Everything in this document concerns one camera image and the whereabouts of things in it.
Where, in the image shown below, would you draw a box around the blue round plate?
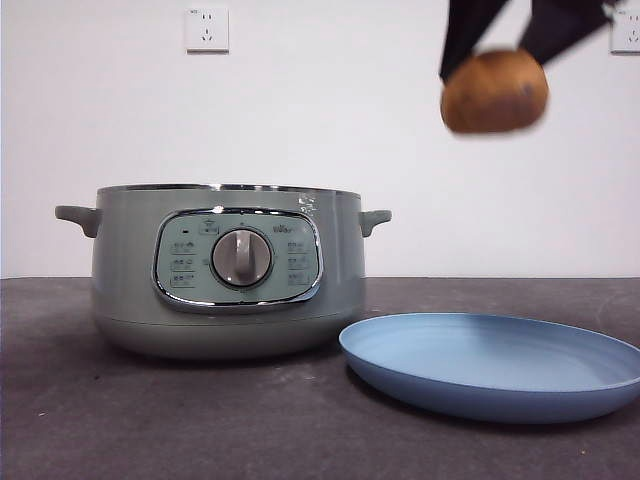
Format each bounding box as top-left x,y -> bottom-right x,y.
338,312 -> 640,425

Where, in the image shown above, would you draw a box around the white wall socket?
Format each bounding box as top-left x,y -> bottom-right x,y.
609,8 -> 640,55
186,6 -> 231,54

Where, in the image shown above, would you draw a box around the pale green electric steamer pot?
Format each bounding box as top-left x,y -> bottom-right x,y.
54,183 -> 393,361

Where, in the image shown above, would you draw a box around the brown potato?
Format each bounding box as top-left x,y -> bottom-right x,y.
439,48 -> 550,135

